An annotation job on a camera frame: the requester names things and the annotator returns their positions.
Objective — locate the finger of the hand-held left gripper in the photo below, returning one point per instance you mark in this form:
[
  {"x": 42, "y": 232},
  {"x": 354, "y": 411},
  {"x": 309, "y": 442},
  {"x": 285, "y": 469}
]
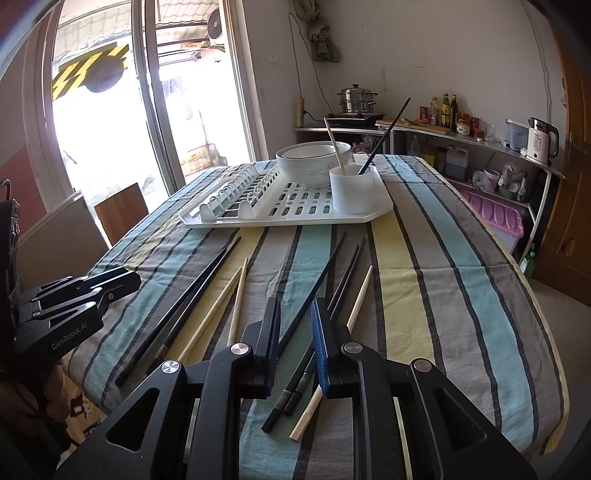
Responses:
[
  {"x": 92, "y": 282},
  {"x": 69, "y": 308}
]

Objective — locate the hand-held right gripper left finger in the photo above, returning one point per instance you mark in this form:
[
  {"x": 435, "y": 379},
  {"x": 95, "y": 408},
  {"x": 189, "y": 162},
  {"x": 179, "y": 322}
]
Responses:
[{"x": 274, "y": 332}]

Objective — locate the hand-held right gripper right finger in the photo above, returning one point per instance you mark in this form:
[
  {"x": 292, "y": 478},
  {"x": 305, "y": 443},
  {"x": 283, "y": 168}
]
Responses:
[{"x": 320, "y": 350}]

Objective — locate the white utensil cup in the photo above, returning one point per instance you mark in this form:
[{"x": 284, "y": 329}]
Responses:
[{"x": 351, "y": 194}]

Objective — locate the person's left forearm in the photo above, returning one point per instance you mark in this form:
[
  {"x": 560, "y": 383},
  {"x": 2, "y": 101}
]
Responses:
[{"x": 21, "y": 424}]

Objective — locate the person's left hand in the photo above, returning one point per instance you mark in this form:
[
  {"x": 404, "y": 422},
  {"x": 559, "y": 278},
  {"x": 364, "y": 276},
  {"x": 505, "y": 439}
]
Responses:
[{"x": 56, "y": 390}]

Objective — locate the grey chair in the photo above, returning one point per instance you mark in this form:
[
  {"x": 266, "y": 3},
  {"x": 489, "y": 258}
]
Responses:
[{"x": 60, "y": 240}]

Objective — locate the wooden chair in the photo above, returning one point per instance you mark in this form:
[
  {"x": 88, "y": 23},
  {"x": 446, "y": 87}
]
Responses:
[{"x": 122, "y": 217}]

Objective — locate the striped tablecloth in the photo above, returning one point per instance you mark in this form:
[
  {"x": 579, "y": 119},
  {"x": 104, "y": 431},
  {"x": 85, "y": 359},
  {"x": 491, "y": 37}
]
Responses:
[{"x": 415, "y": 300}]

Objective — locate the white plastic dish rack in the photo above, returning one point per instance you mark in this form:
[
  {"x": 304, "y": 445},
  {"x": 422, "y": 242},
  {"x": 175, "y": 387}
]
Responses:
[{"x": 295, "y": 203}]

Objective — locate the large white bowl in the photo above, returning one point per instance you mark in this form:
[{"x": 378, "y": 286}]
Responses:
[{"x": 304, "y": 173}]

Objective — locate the sliding glass door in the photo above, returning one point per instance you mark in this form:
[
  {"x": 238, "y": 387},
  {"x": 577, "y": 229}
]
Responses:
[{"x": 152, "y": 115}]

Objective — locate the pink basket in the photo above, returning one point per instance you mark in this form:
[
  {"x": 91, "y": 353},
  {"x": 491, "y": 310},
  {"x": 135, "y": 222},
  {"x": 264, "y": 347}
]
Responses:
[{"x": 362, "y": 147}]

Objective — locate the small metal table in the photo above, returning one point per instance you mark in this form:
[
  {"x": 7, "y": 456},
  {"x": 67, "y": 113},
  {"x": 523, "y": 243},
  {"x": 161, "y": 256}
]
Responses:
[{"x": 323, "y": 130}]

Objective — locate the yellow black striped sign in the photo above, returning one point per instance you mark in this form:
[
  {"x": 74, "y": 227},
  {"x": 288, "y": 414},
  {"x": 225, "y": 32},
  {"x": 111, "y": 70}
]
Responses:
[{"x": 87, "y": 69}]

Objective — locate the beige power strip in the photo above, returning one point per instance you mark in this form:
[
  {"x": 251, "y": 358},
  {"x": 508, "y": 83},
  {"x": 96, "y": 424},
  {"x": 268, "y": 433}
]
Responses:
[{"x": 300, "y": 113}]

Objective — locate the pink lid storage box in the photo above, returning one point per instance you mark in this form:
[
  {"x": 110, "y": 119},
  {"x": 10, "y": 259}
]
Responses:
[{"x": 494, "y": 214}]

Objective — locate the dark sauce bottle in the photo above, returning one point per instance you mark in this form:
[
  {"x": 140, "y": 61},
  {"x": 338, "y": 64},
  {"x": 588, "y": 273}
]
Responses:
[{"x": 428, "y": 154}]

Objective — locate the green plastic bottle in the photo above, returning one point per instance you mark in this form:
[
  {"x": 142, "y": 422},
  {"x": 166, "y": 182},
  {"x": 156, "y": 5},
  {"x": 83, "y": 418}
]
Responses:
[{"x": 527, "y": 264}]

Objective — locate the black induction cooker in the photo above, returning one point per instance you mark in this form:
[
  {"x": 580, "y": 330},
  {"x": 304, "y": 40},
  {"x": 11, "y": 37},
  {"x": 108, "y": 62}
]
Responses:
[{"x": 355, "y": 117}]

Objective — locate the grey plastic jug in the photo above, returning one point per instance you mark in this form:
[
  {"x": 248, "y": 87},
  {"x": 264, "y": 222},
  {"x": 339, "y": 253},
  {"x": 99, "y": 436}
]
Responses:
[{"x": 457, "y": 164}]

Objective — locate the white plastic bag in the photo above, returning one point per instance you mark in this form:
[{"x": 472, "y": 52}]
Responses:
[{"x": 485, "y": 181}]

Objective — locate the stainless steel steamer pot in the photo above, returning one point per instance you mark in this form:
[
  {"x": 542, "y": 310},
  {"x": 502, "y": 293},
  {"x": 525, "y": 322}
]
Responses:
[{"x": 356, "y": 99}]

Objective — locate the wooden cutting board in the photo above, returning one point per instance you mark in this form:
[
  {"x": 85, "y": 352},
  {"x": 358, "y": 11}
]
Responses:
[{"x": 434, "y": 129}]

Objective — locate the clear plastic bag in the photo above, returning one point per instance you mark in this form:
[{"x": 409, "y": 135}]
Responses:
[{"x": 513, "y": 183}]

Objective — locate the red seasoning jar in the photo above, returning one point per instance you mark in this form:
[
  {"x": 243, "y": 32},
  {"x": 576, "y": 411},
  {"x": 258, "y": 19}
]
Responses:
[{"x": 424, "y": 114}]

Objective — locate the yellow cap seasoning bottle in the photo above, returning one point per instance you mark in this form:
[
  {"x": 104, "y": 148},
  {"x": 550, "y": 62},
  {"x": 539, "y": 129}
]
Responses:
[{"x": 434, "y": 113}]

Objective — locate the white patterned jar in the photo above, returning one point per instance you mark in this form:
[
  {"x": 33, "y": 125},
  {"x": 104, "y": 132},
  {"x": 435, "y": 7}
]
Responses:
[{"x": 463, "y": 129}]

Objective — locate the green label sauce bottle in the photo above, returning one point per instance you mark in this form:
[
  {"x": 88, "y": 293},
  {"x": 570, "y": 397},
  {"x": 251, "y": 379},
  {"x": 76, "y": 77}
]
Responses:
[{"x": 445, "y": 113}]

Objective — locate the long metal shelf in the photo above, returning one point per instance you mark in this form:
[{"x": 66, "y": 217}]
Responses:
[{"x": 498, "y": 148}]

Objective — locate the red lid jar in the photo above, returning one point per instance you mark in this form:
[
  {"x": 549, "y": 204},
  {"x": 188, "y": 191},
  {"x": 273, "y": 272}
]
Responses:
[{"x": 474, "y": 125}]

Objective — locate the dark glass bottle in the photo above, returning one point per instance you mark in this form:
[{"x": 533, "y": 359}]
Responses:
[{"x": 455, "y": 113}]

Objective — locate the clear drinking glass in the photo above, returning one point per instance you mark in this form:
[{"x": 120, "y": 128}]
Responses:
[{"x": 490, "y": 133}]

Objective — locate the blue water pitcher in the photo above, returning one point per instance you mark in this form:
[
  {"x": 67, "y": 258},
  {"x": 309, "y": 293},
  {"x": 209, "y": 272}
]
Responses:
[{"x": 516, "y": 136}]

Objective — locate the hanging grey cloth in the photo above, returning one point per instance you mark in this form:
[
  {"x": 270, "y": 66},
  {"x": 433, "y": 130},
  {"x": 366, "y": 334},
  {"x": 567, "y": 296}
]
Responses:
[{"x": 323, "y": 41}]

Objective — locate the wooden door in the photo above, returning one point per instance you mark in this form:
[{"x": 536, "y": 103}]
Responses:
[{"x": 572, "y": 184}]

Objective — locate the white electric kettle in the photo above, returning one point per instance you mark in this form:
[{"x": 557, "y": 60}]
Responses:
[{"x": 541, "y": 143}]

